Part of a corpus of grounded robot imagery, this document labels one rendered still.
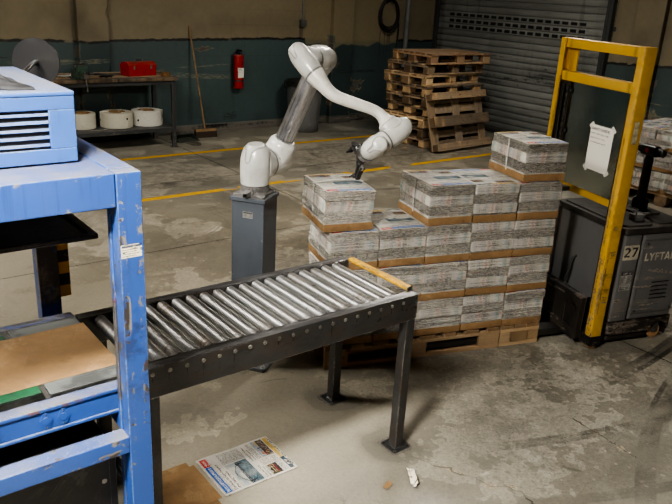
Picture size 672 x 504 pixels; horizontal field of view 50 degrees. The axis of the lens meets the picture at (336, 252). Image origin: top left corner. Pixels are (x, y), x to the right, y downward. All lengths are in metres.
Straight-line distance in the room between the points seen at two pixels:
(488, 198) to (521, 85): 7.69
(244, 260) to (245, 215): 0.26
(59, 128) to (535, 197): 2.94
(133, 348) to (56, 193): 0.54
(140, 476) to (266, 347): 0.67
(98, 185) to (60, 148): 0.19
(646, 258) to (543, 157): 1.00
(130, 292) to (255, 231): 1.75
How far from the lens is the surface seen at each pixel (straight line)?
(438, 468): 3.50
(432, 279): 4.20
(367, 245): 3.94
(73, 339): 2.81
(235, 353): 2.71
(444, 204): 4.07
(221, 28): 10.77
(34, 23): 9.80
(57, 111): 2.17
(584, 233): 4.97
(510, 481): 3.51
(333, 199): 3.78
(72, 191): 2.03
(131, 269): 2.16
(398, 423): 3.50
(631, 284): 4.88
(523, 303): 4.63
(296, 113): 3.84
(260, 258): 3.89
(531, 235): 4.46
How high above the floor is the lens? 2.05
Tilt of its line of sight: 20 degrees down
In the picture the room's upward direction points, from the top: 3 degrees clockwise
